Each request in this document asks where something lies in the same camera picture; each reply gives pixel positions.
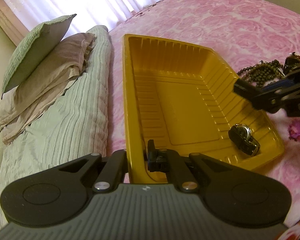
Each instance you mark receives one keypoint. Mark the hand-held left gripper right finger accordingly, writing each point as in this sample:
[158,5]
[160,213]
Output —
[153,155]

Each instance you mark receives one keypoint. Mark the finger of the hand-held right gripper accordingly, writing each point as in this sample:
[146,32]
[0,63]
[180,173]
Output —
[262,100]
[280,84]

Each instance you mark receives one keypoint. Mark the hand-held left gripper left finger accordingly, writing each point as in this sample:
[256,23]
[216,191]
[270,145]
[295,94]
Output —
[116,163]

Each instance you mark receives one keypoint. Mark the yellow plastic tray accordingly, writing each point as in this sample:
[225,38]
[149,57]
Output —
[177,92]

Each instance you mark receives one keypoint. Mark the black wrist watch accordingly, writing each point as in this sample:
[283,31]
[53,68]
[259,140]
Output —
[242,135]

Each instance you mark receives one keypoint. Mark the striped grey duvet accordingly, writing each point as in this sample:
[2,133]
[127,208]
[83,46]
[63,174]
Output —
[72,120]

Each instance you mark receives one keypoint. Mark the pink floral bedspread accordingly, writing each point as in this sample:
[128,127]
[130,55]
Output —
[215,17]

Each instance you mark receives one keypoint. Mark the beige pillow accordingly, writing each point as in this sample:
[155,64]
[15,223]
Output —
[52,80]

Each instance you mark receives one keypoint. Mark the green textured pillow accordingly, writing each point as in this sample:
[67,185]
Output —
[32,52]

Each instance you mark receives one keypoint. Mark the white sheer curtain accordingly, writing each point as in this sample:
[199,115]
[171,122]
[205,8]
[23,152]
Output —
[95,0]

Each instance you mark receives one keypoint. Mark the pink drape curtain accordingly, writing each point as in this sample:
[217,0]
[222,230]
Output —
[4,17]

